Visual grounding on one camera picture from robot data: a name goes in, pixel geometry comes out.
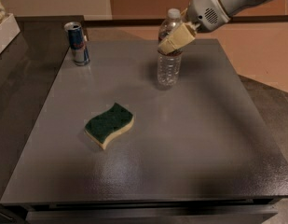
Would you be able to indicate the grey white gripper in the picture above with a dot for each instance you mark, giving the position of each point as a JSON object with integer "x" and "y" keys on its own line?
{"x": 203, "y": 12}

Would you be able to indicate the clear plastic water bottle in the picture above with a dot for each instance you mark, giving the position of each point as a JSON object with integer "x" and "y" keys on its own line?
{"x": 169, "y": 65}

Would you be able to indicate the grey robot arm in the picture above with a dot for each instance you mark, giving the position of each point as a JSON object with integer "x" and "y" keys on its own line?
{"x": 233, "y": 7}

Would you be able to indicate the green and yellow sponge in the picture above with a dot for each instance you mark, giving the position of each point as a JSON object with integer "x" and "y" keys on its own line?
{"x": 107, "y": 126}

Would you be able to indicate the blue silver energy drink can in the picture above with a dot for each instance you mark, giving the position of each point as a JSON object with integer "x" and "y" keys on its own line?
{"x": 77, "y": 42}

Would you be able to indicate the white box on left counter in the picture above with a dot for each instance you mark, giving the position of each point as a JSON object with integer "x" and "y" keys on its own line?
{"x": 9, "y": 29}

